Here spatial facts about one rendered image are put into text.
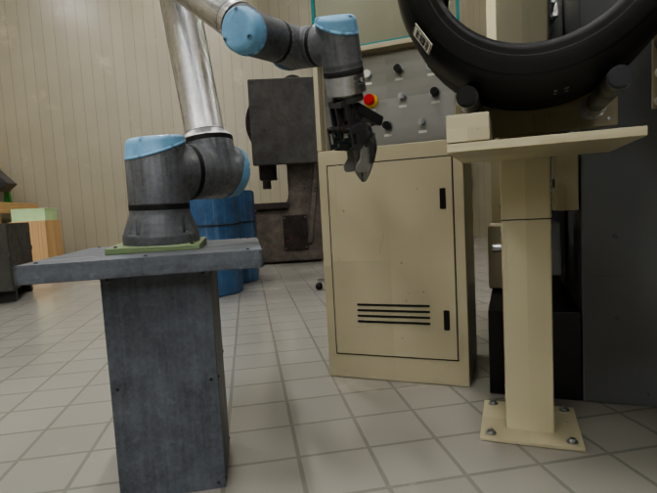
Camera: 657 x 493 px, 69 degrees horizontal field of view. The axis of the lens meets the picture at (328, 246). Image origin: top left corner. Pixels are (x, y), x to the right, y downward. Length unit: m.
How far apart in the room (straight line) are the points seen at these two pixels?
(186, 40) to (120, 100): 8.94
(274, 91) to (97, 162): 5.27
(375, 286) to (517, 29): 0.97
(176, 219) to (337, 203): 0.79
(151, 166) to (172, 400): 0.57
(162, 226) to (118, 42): 9.51
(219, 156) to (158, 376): 0.59
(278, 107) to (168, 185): 4.65
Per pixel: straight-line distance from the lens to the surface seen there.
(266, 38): 1.08
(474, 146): 1.07
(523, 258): 1.45
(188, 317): 1.21
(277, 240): 6.00
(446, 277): 1.79
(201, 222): 3.94
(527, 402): 1.55
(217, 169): 1.33
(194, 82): 1.43
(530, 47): 1.08
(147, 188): 1.25
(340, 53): 1.09
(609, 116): 1.44
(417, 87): 1.88
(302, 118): 5.80
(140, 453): 1.34
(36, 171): 10.67
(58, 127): 10.61
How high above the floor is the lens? 0.69
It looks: 5 degrees down
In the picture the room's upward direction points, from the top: 3 degrees counter-clockwise
